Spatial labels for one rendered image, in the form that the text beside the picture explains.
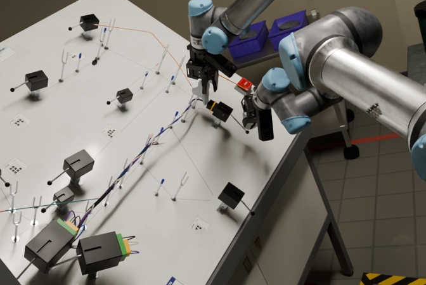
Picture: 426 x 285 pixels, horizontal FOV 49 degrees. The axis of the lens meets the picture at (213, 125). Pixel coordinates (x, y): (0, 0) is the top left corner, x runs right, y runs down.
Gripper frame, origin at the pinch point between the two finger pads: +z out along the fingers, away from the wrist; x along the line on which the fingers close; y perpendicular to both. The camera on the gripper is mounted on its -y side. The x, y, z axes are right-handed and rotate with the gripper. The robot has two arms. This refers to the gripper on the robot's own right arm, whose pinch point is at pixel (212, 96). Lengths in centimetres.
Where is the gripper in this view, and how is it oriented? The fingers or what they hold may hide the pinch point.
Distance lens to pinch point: 162.6
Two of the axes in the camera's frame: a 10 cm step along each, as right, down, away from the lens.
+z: 0.5, 7.8, 6.3
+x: -4.0, 5.9, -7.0
